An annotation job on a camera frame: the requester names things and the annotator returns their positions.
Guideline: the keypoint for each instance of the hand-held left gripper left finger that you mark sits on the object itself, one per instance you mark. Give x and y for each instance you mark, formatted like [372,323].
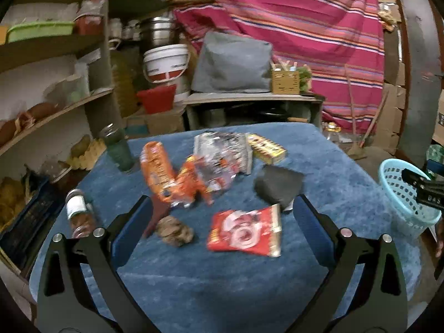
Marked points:
[131,227]

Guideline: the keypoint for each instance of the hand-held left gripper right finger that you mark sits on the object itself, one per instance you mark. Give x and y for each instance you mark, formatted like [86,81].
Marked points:
[309,222]

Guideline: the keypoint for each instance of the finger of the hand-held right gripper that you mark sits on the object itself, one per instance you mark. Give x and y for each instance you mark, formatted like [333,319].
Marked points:
[414,177]

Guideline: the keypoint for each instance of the light blue plastic basket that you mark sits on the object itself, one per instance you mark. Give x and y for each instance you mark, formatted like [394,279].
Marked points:
[399,197]

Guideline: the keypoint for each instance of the orange snack bag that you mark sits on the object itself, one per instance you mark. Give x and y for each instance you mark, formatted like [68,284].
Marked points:
[158,173]

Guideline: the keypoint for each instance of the maroon sponge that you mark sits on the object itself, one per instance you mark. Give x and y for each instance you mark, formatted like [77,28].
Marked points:
[156,218]

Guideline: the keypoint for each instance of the brown crumpled paper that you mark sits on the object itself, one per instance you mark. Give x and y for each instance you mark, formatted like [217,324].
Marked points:
[175,232]

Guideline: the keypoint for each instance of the black scouring pad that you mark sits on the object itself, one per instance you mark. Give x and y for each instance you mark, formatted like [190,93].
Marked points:
[277,185]

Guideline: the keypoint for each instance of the white label glass jar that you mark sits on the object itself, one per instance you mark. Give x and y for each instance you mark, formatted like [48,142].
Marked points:
[79,211]

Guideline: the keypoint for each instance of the red snack packet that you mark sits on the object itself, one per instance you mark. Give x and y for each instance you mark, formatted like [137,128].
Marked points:
[242,232]

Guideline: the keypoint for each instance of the stack of cardboard boxes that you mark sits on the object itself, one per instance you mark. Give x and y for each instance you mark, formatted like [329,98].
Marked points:
[392,111]

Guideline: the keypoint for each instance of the crumpled orange wrapper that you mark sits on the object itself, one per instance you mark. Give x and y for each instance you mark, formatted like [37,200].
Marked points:
[194,180]

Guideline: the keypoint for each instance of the green glass jar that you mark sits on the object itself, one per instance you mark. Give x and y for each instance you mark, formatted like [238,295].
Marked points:
[118,149]

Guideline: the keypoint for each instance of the yellow egg tray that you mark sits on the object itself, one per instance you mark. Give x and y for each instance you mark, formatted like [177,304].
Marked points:
[90,156]

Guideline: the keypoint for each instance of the yellow cardboard box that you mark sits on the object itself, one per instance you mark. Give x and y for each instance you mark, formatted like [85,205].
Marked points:
[267,149]

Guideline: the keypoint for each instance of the clear plastic bottle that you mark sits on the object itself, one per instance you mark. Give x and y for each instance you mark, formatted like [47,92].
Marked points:
[332,133]

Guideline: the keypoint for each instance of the brown potato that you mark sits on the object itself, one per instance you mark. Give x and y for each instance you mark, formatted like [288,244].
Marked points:
[81,145]

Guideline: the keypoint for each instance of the black plastic crate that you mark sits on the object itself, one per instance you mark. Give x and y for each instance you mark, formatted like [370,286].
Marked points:
[31,225]

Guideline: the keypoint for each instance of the brown cardboard box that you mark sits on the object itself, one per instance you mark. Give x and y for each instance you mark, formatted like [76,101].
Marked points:
[163,123]

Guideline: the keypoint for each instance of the silver printed wrapper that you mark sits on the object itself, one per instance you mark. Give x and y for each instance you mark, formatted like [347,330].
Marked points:
[222,152]

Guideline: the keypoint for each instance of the red plastic basin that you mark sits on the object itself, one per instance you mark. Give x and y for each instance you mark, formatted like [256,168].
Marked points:
[156,99]

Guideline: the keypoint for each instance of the low wooden table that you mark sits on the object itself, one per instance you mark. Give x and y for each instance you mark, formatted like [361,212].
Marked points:
[249,99]

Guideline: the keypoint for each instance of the woven yellow basket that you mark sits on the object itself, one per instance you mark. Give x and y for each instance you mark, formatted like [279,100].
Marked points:
[123,83]

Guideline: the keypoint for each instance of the white plastic bucket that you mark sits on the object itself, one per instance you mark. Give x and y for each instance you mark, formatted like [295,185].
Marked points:
[164,62]

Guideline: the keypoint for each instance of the wooden shelf unit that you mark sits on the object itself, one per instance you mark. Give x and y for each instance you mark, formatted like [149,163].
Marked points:
[97,59]

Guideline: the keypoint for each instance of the grey cushion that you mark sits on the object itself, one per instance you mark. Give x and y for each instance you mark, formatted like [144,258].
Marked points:
[232,62]

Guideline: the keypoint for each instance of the metal pot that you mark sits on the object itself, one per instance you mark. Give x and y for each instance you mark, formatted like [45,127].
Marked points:
[158,31]

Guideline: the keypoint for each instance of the pink striped cloth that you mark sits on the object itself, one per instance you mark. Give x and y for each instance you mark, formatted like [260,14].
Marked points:
[295,17]

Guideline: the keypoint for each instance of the green plastic tray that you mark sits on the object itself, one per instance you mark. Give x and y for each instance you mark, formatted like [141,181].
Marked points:
[38,31]

